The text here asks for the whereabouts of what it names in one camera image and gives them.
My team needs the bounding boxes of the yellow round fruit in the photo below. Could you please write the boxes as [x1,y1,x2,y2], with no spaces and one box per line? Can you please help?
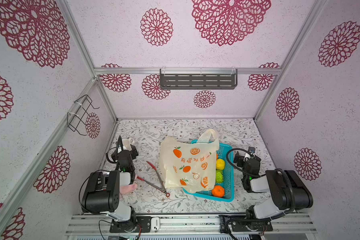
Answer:
[216,159,226,171]

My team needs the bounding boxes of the green bumpy fruit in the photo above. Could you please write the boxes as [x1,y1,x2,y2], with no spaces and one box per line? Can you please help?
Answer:
[216,170,224,184]

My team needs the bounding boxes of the large orange fruit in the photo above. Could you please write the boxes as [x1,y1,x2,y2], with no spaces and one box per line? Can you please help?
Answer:
[211,185,225,198]

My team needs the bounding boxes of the cream plastic bag orange print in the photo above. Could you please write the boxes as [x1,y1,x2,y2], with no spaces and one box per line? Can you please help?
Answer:
[159,129,220,194]

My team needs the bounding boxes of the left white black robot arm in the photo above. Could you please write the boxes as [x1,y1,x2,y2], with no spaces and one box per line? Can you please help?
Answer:
[79,145,139,226]

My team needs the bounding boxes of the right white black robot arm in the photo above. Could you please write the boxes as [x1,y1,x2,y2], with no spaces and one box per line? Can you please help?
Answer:
[226,148,314,223]

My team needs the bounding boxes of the white ceramic mug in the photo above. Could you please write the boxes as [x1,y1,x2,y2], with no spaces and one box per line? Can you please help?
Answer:
[122,138,135,151]

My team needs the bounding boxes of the teal plastic basket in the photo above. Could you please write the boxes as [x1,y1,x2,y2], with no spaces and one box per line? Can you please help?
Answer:
[183,143,235,203]

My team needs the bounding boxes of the pink plush toy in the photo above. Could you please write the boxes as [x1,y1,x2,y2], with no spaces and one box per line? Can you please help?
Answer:
[120,183,138,195]

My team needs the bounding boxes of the red metal kitchen tongs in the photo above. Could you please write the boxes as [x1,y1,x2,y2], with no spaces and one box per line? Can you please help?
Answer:
[136,160,171,198]

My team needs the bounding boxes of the black wire wall rack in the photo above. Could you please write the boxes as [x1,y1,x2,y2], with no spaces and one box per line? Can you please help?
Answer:
[66,95,99,136]

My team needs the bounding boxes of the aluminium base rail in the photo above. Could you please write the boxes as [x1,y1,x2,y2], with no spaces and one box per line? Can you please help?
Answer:
[63,213,319,240]

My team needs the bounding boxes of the grey wall shelf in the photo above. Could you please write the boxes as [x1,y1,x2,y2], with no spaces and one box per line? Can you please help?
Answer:
[159,69,238,90]

